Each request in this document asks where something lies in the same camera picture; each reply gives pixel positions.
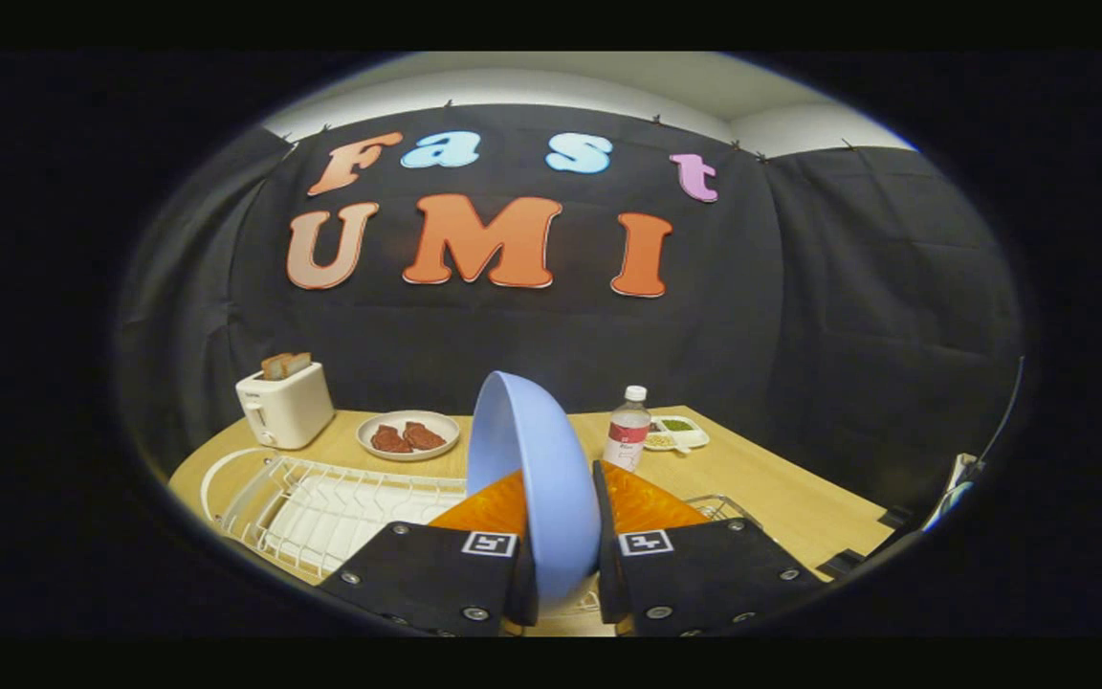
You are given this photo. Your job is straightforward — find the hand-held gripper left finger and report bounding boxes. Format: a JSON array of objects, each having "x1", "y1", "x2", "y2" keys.
[{"x1": 315, "y1": 469, "x2": 540, "y2": 638}]

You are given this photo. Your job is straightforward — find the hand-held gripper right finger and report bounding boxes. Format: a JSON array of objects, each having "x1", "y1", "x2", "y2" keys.
[{"x1": 592, "y1": 459, "x2": 825, "y2": 638}]

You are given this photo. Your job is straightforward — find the white wire dish rack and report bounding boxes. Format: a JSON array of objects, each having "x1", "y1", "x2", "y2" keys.
[{"x1": 200, "y1": 447, "x2": 471, "y2": 582}]

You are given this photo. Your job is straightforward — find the light blue plate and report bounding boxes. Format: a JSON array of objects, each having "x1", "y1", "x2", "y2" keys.
[{"x1": 466, "y1": 370, "x2": 603, "y2": 604}]

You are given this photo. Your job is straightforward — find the white plate with meat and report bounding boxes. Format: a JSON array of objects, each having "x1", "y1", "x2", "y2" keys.
[{"x1": 357, "y1": 410, "x2": 462, "y2": 462}]

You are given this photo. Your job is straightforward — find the white divided food tray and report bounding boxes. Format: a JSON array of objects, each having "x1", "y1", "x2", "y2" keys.
[{"x1": 644, "y1": 413, "x2": 711, "y2": 453}]

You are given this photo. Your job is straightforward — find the clear bottle red label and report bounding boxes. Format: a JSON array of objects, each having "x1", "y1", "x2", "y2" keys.
[{"x1": 603, "y1": 385, "x2": 652, "y2": 472}]

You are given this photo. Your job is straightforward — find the white toaster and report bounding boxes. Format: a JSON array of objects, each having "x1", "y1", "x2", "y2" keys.
[{"x1": 235, "y1": 362, "x2": 336, "y2": 451}]

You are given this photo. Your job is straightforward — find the black backdrop cloth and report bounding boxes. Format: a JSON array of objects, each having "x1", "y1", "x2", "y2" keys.
[{"x1": 116, "y1": 103, "x2": 1025, "y2": 518}]

